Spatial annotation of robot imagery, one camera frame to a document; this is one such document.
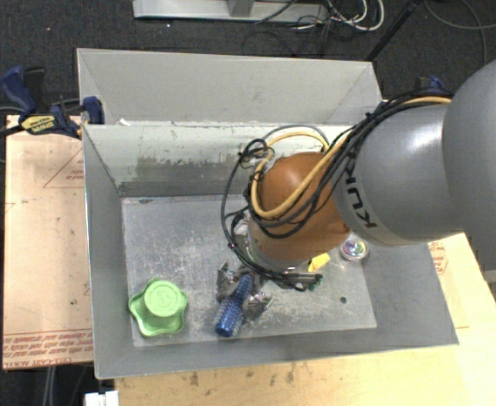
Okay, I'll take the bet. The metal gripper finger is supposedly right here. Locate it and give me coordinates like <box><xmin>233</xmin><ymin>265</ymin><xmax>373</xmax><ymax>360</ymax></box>
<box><xmin>242</xmin><ymin>288</ymin><xmax>273</xmax><ymax>322</ymax></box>
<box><xmin>216</xmin><ymin>261</ymin><xmax>241</xmax><ymax>302</ymax></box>

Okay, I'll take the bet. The blue studded roller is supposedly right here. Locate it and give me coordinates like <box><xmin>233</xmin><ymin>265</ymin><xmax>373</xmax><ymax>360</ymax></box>
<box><xmin>213</xmin><ymin>273</ymin><xmax>254</xmax><ymax>338</ymax></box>

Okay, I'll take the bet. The yellow block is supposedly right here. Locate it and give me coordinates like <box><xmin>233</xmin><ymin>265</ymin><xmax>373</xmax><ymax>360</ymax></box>
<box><xmin>307</xmin><ymin>251</ymin><xmax>332</xmax><ymax>274</ymax></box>

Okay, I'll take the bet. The grey metal bin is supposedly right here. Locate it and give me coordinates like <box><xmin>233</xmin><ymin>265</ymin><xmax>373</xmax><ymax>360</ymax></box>
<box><xmin>75</xmin><ymin>47</ymin><xmax>460</xmax><ymax>381</ymax></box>

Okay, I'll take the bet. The green flower-shaped cup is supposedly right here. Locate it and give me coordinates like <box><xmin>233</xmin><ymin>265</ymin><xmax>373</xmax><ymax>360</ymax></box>
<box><xmin>128</xmin><ymin>278</ymin><xmax>190</xmax><ymax>339</ymax></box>

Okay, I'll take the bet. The brown cardboard board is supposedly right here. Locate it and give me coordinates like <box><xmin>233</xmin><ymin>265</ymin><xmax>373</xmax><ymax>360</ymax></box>
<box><xmin>2</xmin><ymin>113</ymin><xmax>95</xmax><ymax>371</ymax></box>

